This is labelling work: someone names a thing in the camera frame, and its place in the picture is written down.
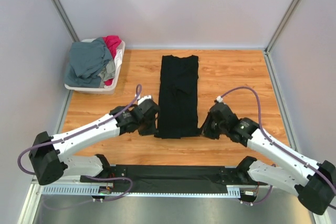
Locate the white laundry basket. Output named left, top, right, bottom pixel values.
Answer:
left=64, top=40, right=125, bottom=95

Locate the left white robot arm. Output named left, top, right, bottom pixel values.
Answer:
left=28, top=99, right=160, bottom=186

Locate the pink red t-shirt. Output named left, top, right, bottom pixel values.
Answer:
left=102, top=35, right=122, bottom=59

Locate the slotted grey cable duct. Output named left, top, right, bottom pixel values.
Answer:
left=41, top=185, right=240, bottom=199

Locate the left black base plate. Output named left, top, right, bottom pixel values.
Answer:
left=79, top=165, right=136, bottom=184

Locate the aluminium frame rail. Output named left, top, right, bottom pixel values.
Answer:
left=31, top=178, right=40, bottom=185

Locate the light grey t-shirt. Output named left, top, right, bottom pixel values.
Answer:
left=98, top=59, right=116, bottom=88

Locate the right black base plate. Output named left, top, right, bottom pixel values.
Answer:
left=219, top=167, right=259, bottom=186

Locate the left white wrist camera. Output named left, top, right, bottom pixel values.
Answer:
left=136, top=95, right=153, bottom=105

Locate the white t-shirt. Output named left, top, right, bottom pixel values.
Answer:
left=104, top=46, right=124, bottom=89

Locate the left corner aluminium post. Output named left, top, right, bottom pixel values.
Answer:
left=51, top=0, right=79, bottom=41

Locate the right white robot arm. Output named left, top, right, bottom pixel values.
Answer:
left=201, top=103, right=335, bottom=215

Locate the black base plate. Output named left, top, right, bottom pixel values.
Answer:
left=219, top=167, right=259, bottom=186
left=79, top=165, right=136, bottom=184

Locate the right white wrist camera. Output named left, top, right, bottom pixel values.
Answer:
left=216, top=96, right=223, bottom=103

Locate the corner aluminium post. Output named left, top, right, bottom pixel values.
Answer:
left=265, top=0, right=319, bottom=51
left=51, top=0, right=79, bottom=41

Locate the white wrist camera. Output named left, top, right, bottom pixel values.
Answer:
left=216, top=96, right=223, bottom=103
left=136, top=95, right=153, bottom=105

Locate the right corner aluminium post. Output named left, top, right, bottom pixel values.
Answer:
left=265, top=0, right=319, bottom=51

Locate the teal grey t-shirt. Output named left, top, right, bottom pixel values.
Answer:
left=64, top=37, right=112, bottom=88

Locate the black t-shirt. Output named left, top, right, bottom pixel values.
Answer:
left=154, top=55, right=200, bottom=138

